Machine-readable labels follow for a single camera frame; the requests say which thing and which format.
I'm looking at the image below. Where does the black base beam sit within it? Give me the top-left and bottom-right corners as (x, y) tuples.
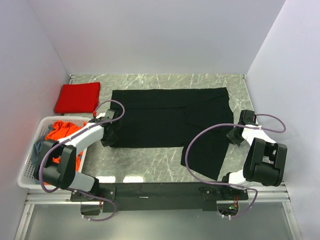
(69, 182), (250, 214)

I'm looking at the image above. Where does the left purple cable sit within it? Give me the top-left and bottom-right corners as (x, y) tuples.
(38, 99), (125, 222)

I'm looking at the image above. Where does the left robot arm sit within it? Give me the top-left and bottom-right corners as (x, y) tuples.
(33, 109), (121, 201)

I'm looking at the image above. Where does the folded red t shirt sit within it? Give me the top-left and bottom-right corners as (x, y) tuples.
(54, 82), (101, 114)

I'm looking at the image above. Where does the orange t shirt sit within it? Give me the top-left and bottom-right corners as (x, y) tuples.
(45, 120), (87, 172)

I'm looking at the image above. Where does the black t shirt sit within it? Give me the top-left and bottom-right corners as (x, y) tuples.
(110, 87), (234, 180)

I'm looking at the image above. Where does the grey blue t shirt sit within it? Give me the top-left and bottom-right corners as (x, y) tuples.
(30, 124), (54, 167)

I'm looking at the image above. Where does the aluminium frame rail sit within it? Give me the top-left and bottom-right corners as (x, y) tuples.
(15, 182), (302, 240)

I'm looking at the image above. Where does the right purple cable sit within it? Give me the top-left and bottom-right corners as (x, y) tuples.
(185, 113), (286, 219)

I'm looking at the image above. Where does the purple cable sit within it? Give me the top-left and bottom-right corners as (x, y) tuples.
(185, 113), (286, 219)
(38, 99), (125, 222)

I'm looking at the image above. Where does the white plastic laundry basket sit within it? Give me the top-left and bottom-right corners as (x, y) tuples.
(17, 115), (90, 190)

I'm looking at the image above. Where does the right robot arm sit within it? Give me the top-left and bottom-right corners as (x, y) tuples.
(219, 110), (288, 200)

